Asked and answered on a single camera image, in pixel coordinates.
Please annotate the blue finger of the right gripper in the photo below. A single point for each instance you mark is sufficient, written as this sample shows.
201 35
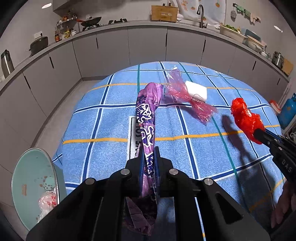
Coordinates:
266 137

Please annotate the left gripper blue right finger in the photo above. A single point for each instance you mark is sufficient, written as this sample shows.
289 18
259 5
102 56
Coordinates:
204 210

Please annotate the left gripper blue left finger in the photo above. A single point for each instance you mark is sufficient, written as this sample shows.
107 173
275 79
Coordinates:
94 210

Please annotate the red plastic wrapper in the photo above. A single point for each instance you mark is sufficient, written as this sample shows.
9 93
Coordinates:
247 121

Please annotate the purple snack wrapper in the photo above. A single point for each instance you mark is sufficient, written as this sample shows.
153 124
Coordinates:
141 212

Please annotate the clear plastic bag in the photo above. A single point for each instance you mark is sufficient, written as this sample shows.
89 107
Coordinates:
47 202

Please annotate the teal round trash bin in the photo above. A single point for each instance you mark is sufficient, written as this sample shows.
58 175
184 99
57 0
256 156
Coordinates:
35 174

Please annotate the kitchen faucet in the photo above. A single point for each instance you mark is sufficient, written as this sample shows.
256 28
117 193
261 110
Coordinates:
200 11

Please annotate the grey kitchen cabinets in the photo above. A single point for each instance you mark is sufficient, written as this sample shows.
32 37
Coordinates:
33 90

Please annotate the person's right hand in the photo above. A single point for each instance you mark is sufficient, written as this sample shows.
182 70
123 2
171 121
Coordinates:
286 201

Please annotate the blue gas cylinder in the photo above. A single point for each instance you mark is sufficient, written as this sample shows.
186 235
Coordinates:
288 112

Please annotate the blue plaid tablecloth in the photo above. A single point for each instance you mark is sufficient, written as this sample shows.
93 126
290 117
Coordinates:
103 134

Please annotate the steel pot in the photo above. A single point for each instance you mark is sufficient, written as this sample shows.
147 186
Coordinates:
278 60

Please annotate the white rectangular box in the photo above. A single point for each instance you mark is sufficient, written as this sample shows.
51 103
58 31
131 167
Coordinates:
196 91

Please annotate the stacked dishes and bowls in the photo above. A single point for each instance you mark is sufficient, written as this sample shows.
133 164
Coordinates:
253 41

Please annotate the pink cellophane wrapper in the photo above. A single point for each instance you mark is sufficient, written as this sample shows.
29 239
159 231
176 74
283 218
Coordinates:
177 89

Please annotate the basin with green vegetables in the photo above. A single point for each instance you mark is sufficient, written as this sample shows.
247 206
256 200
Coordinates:
232 34

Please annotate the patterned window curtain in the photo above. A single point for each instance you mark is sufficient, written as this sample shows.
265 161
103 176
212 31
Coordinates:
213 11

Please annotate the wooden knife block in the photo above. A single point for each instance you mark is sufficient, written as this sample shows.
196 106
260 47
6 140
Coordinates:
164 13

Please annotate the stainless steel thermos jug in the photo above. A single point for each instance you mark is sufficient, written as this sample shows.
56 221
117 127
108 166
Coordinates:
6 63

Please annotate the black rice cooker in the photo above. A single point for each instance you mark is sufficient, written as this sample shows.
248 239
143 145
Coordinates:
39 44

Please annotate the spice rack with bottles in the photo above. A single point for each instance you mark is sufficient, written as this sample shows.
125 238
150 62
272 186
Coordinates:
65 26

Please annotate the gas stove burner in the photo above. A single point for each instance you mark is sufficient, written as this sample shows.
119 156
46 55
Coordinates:
122 20

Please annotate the black wok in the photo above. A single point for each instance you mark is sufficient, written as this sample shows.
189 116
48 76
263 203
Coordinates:
90 23

